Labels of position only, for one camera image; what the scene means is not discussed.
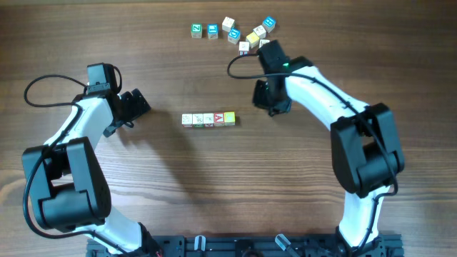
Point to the small white centre block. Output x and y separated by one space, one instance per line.
243 48

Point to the blue block far right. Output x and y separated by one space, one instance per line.
269 24

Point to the blue D letter block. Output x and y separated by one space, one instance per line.
234 36

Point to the white block blue side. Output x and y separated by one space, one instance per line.
260 32

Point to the red A letter block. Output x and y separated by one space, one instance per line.
219 119

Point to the lone yellow block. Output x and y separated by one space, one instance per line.
229 118

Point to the white block green side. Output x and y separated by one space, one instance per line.
197 120

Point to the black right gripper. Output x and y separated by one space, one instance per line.
284 106

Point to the white block blue bottom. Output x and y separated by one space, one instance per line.
262 42

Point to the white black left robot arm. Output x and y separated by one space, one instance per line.
66 193

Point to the white picture block top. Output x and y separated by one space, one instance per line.
227 24

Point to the white block red V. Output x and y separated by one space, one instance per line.
208 119

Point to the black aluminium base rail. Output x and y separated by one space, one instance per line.
281 245

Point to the blue L letter block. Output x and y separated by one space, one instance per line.
213 31

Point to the white block red side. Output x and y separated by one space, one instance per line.
187 120

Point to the green Z letter block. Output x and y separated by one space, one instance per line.
196 31

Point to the yellow block in cluster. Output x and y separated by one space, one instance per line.
252 39

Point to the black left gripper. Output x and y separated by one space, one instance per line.
136 111

